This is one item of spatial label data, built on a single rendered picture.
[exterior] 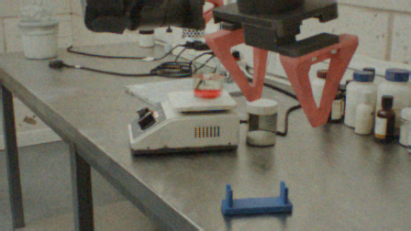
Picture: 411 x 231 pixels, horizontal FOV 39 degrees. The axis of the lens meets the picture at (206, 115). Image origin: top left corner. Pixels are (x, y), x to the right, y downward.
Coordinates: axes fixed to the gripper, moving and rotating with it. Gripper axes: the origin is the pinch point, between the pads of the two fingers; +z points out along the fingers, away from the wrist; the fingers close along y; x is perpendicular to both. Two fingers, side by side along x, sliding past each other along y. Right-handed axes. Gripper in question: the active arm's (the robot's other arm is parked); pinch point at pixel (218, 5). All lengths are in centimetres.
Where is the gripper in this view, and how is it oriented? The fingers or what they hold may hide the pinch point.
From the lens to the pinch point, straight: 108.6
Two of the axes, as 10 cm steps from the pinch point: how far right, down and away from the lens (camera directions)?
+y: -6.7, -2.0, 7.1
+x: 0.0, 9.6, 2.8
